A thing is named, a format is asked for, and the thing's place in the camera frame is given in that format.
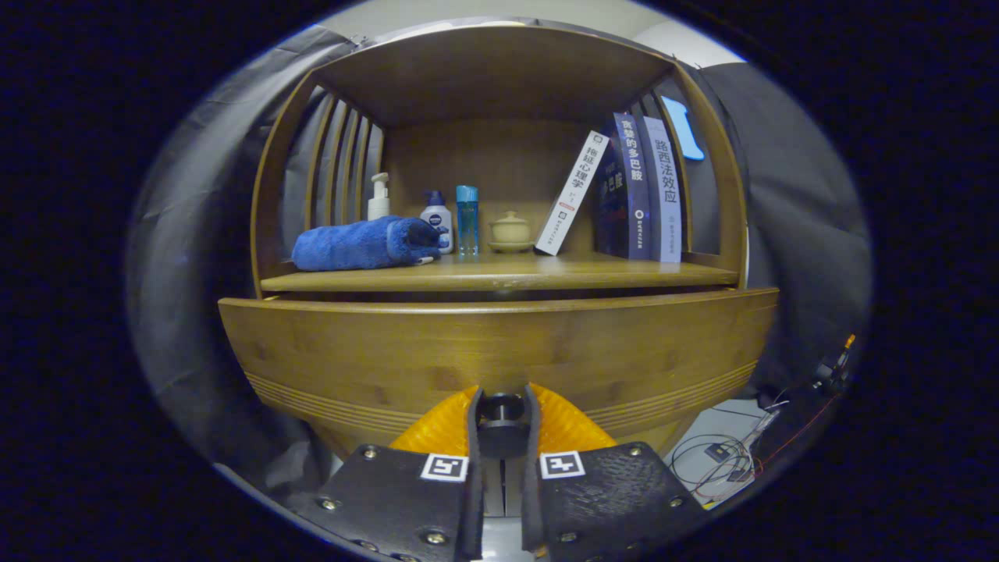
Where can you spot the black device with orange tip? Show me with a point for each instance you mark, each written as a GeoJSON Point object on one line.
{"type": "Point", "coordinates": [829, 371]}

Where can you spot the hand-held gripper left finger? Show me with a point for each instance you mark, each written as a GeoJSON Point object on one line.
{"type": "Point", "coordinates": [474, 499]}

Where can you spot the wooden cabinet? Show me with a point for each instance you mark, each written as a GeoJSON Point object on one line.
{"type": "Point", "coordinates": [492, 78]}

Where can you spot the clear blue bottle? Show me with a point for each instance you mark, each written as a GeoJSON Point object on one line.
{"type": "Point", "coordinates": [467, 222]}

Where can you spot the lavender book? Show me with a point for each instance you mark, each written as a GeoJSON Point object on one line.
{"type": "Point", "coordinates": [663, 195]}

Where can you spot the small black module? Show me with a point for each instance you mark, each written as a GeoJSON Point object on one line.
{"type": "Point", "coordinates": [716, 451]}

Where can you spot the blue folded towel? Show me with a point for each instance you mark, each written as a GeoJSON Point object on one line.
{"type": "Point", "coordinates": [351, 246]}

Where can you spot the white book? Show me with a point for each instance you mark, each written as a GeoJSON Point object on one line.
{"type": "Point", "coordinates": [574, 191]}

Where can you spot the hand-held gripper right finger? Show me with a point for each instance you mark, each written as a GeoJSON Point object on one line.
{"type": "Point", "coordinates": [532, 499]}

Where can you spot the white pump bottle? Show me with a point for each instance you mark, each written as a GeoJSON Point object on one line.
{"type": "Point", "coordinates": [378, 204]}

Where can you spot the dark blue book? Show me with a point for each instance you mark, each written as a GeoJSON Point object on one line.
{"type": "Point", "coordinates": [624, 195]}

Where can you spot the black backdrop cloth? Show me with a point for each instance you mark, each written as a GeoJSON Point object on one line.
{"type": "Point", "coordinates": [796, 234]}

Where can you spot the beige lidded teacup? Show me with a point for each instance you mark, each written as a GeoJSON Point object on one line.
{"type": "Point", "coordinates": [511, 230]}

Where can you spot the white bottle with blue cap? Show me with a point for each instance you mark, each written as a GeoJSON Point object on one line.
{"type": "Point", "coordinates": [437, 218]}

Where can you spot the wooden countertop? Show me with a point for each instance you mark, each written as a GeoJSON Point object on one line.
{"type": "Point", "coordinates": [546, 269]}

